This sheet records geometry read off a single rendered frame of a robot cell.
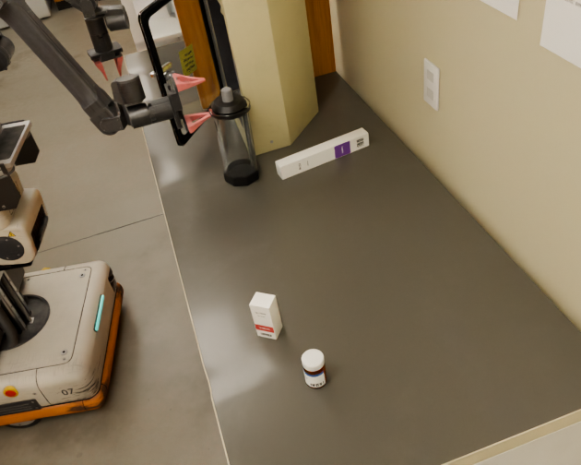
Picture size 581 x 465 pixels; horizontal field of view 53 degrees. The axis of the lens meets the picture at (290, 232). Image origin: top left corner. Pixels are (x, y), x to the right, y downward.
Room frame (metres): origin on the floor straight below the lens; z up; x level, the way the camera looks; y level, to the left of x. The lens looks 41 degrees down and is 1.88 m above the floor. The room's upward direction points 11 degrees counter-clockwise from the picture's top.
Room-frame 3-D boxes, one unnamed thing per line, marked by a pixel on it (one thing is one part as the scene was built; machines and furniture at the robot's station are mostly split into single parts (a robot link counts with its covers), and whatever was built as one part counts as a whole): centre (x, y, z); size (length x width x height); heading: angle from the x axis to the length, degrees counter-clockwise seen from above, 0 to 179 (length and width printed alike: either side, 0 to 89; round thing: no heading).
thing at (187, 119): (1.37, 0.19, 1.16); 0.09 x 0.07 x 0.07; 101
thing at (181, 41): (1.63, 0.20, 1.19); 0.30 x 0.01 x 0.40; 152
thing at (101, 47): (1.85, 0.47, 1.21); 0.10 x 0.07 x 0.07; 110
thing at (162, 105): (1.36, 0.26, 1.20); 0.07 x 0.07 x 0.10; 11
